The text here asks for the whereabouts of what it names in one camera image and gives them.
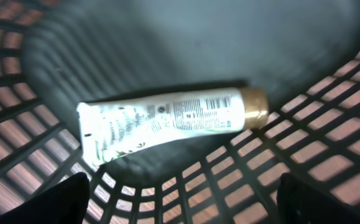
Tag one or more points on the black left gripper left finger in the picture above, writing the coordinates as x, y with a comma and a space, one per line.
65, 203

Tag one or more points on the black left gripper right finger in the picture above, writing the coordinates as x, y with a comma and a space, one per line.
299, 203

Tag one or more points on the white tube gold cap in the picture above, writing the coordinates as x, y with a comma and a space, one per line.
110, 130

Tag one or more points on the dark grey plastic basket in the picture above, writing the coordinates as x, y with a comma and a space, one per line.
304, 54

